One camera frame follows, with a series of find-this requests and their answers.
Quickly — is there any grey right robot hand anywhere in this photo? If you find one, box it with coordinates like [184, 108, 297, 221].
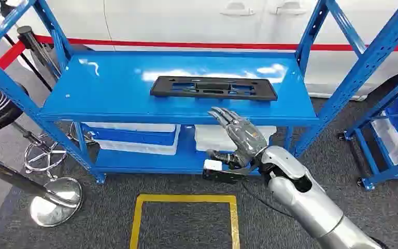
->
[207, 106, 268, 170]

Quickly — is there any narrow clear plastic bin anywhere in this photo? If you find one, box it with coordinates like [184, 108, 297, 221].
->
[194, 124, 278, 153]

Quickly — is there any long red barrier belt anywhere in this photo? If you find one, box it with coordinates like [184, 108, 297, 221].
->
[34, 34, 398, 52]

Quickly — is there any wide clear plastic bin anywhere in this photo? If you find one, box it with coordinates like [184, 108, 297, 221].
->
[81, 122, 182, 156]

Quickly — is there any white car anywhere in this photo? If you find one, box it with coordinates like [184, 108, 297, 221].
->
[0, 0, 398, 101]

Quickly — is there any yellow tape floor square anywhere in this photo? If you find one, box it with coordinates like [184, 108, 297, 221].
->
[129, 193, 241, 249]

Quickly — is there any large blue steel shelf rack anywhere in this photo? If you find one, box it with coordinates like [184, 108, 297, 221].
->
[0, 0, 398, 185]

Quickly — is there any stanchion with spoked chrome base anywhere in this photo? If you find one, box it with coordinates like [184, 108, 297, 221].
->
[11, 121, 68, 182]

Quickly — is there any black barrier belt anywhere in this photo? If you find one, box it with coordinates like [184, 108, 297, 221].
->
[0, 1, 53, 93]

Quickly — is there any short red barrier belt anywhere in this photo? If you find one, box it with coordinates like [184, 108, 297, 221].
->
[0, 40, 27, 94]

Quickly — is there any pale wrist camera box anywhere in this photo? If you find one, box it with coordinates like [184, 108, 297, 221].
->
[202, 158, 252, 184]

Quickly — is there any black plastic plate frame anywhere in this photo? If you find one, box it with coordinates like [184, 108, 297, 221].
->
[149, 76, 278, 102]

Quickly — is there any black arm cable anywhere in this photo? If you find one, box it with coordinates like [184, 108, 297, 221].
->
[241, 181, 294, 218]

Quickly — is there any white car door handle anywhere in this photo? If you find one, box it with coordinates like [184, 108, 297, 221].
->
[219, 1, 257, 17]
[270, 1, 310, 16]

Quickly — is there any black stanchion post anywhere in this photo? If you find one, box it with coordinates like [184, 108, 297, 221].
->
[17, 25, 63, 80]

